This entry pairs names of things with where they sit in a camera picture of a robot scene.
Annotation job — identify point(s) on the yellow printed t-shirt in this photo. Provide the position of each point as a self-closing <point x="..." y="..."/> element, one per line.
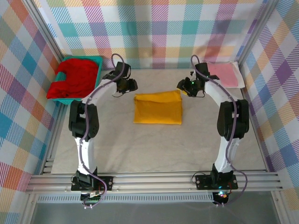
<point x="158" y="109"/>

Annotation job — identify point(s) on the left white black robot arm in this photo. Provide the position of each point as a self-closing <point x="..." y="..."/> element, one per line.
<point x="83" y="121"/>

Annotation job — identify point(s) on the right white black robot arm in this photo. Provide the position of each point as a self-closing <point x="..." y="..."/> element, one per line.
<point x="224" y="121"/>

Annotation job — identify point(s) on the pink folded t-shirt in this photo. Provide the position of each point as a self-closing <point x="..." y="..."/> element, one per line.
<point x="224" y="74"/>

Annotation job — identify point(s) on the white folded t-shirt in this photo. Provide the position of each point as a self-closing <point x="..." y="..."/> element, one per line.
<point x="240" y="79"/>

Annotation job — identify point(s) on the red t-shirt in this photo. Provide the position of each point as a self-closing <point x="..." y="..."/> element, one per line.
<point x="74" y="79"/>

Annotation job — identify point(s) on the teal plastic basket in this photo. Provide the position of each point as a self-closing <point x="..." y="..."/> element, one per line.
<point x="70" y="101"/>

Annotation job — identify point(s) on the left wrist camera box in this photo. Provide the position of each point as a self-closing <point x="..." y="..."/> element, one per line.
<point x="123" y="69"/>

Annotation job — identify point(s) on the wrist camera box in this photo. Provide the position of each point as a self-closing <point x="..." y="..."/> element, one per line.
<point x="123" y="69"/>
<point x="202" y="69"/>

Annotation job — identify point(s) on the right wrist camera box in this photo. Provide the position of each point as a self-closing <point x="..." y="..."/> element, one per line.
<point x="202" y="69"/>

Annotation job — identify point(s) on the aluminium side rail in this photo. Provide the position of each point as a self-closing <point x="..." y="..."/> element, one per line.
<point x="58" y="121"/>

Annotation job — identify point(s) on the aluminium frame post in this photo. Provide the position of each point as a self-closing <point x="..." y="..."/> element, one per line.
<point x="45" y="30"/>
<point x="254" y="30"/>

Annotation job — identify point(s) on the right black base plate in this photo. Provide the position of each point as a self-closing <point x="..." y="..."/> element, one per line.
<point x="203" y="182"/>

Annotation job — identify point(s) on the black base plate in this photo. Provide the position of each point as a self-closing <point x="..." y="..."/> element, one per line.
<point x="107" y="183"/>
<point x="203" y="182"/>

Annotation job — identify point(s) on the aluminium mounting rail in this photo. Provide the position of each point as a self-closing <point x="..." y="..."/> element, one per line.
<point x="151" y="180"/>

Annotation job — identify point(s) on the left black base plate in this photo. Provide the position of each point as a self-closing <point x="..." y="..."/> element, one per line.
<point x="107" y="183"/>

